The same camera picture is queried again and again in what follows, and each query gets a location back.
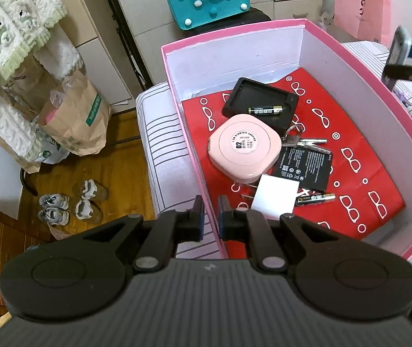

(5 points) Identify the white power adapter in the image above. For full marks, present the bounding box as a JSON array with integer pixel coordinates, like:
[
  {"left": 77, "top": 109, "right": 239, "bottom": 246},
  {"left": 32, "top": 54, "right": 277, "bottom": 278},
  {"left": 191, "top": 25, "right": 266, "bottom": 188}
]
[{"left": 251, "top": 175, "right": 299, "bottom": 220}]

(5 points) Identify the silver key bunch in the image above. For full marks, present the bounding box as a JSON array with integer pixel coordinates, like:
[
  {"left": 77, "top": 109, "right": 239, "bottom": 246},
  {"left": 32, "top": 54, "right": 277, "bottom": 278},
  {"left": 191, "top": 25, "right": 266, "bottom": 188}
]
[{"left": 281, "top": 121, "right": 331, "bottom": 155}]

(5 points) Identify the black smartphone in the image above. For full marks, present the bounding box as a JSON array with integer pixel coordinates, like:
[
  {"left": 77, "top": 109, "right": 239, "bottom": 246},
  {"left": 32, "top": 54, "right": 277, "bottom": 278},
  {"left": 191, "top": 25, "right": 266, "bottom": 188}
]
[{"left": 381, "top": 25, "right": 412, "bottom": 92}]

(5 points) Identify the black phone battery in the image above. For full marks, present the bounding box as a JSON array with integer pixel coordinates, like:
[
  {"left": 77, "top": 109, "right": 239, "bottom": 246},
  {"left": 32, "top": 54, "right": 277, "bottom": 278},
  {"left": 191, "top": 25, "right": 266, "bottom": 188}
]
[{"left": 272, "top": 147, "right": 332, "bottom": 193}]

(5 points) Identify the striped white table cloth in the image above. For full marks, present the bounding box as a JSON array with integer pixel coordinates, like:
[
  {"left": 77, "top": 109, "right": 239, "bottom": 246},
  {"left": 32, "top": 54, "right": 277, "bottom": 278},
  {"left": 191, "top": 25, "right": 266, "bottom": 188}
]
[{"left": 136, "top": 42, "right": 412, "bottom": 259}]

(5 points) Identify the black rubber tray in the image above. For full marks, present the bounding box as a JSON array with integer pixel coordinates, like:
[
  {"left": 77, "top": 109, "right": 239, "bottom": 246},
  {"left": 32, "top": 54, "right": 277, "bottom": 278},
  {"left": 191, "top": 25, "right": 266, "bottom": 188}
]
[{"left": 222, "top": 77, "right": 299, "bottom": 135}]

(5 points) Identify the pink round compact case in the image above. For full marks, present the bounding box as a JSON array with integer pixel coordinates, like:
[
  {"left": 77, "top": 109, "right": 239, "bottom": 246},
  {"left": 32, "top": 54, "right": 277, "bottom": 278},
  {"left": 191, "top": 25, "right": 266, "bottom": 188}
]
[{"left": 207, "top": 114, "right": 282, "bottom": 184}]

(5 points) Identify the pink storage box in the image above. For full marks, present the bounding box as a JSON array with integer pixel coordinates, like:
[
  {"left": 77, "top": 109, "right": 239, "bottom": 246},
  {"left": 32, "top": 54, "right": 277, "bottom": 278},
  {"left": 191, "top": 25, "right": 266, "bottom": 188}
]
[{"left": 161, "top": 19, "right": 412, "bottom": 259}]

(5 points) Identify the brown paper bag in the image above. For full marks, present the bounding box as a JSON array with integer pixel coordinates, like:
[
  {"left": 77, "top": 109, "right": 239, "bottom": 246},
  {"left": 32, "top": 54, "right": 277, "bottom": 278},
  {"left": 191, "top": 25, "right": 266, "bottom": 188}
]
[{"left": 0, "top": 71, "right": 111, "bottom": 173}]

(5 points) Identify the black gold AA battery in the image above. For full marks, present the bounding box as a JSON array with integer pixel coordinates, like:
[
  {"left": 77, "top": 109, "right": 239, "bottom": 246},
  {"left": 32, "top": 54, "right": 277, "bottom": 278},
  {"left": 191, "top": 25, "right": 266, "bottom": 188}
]
[{"left": 248, "top": 106, "right": 283, "bottom": 116}]

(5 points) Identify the pink paper bag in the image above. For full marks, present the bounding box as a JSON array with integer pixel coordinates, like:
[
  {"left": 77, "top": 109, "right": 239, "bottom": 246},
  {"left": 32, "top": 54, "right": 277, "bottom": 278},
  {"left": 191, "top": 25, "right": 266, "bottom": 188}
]
[{"left": 334, "top": 0, "right": 393, "bottom": 47}]

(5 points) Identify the beige wardrobe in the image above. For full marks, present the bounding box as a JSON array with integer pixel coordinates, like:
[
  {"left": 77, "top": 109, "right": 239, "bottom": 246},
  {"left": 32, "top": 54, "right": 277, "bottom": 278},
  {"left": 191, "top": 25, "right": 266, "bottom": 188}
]
[{"left": 60, "top": 0, "right": 323, "bottom": 103}]

